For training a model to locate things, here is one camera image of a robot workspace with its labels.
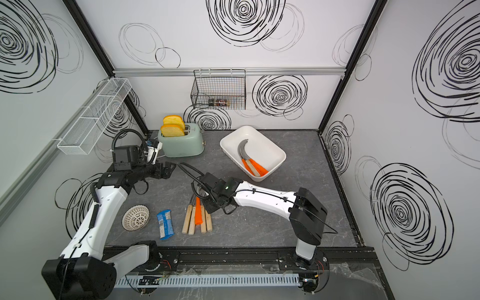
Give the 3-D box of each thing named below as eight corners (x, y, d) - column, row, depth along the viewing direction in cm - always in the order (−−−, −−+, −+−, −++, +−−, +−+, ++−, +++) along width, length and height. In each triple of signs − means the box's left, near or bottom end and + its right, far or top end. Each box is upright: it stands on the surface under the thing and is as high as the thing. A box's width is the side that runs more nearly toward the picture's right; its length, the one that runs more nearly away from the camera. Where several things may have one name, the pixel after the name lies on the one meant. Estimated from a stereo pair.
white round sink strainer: (122, 231, 82) (117, 229, 79) (131, 208, 89) (127, 204, 86) (148, 231, 82) (144, 229, 79) (155, 208, 89) (152, 204, 86)
